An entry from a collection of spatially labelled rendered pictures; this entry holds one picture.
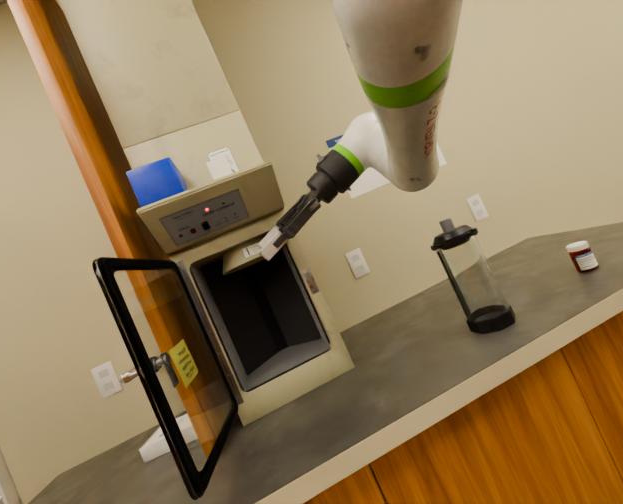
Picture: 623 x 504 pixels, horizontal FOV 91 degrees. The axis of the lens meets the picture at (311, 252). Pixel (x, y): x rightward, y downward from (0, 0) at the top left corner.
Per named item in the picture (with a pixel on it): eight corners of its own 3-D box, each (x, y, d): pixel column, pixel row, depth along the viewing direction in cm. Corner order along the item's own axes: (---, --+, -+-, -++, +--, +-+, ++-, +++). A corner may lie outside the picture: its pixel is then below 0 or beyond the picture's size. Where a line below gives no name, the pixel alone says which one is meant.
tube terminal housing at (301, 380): (247, 392, 102) (155, 180, 104) (334, 347, 107) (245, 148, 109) (242, 427, 77) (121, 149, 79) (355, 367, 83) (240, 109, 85)
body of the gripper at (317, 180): (313, 171, 76) (287, 198, 76) (321, 169, 68) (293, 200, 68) (333, 192, 78) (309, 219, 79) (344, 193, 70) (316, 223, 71)
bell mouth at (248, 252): (226, 275, 98) (219, 260, 98) (277, 253, 101) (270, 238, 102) (218, 274, 81) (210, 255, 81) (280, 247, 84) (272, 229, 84)
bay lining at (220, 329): (247, 366, 102) (204, 269, 103) (317, 331, 107) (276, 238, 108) (242, 392, 78) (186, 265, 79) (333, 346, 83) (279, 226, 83)
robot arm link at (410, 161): (397, 15, 41) (342, 83, 43) (471, 50, 37) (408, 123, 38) (409, 145, 75) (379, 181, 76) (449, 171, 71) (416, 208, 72)
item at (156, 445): (164, 437, 94) (159, 425, 94) (213, 415, 94) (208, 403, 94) (144, 463, 82) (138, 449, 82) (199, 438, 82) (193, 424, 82)
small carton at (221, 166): (223, 189, 79) (213, 168, 79) (240, 181, 79) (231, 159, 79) (215, 185, 74) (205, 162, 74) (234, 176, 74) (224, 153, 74)
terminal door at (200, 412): (239, 408, 76) (174, 260, 77) (199, 504, 45) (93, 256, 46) (236, 410, 76) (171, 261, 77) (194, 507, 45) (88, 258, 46)
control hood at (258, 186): (168, 255, 78) (152, 219, 78) (284, 208, 84) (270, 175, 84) (152, 251, 67) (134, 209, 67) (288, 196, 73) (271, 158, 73)
